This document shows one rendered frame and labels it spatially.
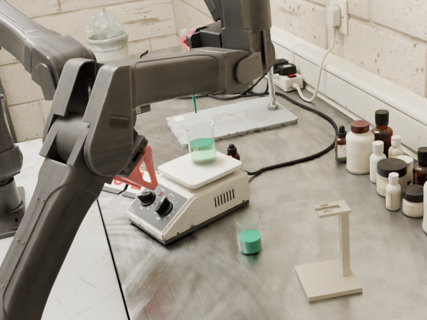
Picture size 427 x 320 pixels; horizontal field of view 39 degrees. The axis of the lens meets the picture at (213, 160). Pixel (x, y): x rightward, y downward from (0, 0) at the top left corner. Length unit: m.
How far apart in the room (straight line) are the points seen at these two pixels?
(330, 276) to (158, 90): 0.39
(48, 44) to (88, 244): 0.38
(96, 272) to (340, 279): 0.40
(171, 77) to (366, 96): 0.74
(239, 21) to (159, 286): 0.42
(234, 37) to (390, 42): 0.57
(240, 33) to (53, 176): 0.35
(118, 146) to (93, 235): 0.47
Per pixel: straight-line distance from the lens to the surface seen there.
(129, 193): 1.26
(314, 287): 0.92
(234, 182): 1.11
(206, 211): 1.09
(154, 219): 1.08
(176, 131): 1.51
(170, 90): 0.77
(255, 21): 0.89
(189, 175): 1.10
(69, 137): 0.70
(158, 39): 3.56
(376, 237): 1.05
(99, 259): 1.07
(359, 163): 1.23
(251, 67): 0.86
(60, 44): 0.93
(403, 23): 1.34
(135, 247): 1.08
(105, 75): 0.69
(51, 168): 0.71
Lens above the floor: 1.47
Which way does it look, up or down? 25 degrees down
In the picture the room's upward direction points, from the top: 7 degrees counter-clockwise
